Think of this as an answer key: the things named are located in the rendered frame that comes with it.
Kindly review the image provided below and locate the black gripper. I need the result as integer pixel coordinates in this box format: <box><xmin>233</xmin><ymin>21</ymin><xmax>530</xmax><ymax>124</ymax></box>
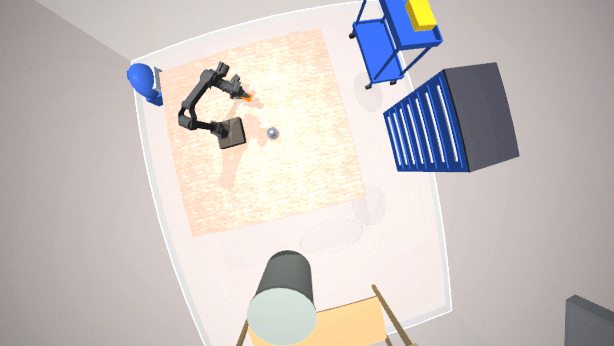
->
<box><xmin>220</xmin><ymin>79</ymin><xmax>251</xmax><ymax>100</ymax></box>

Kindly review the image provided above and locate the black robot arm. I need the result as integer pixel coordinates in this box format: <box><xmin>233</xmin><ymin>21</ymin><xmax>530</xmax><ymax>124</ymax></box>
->
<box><xmin>178</xmin><ymin>61</ymin><xmax>241</xmax><ymax>140</ymax></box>

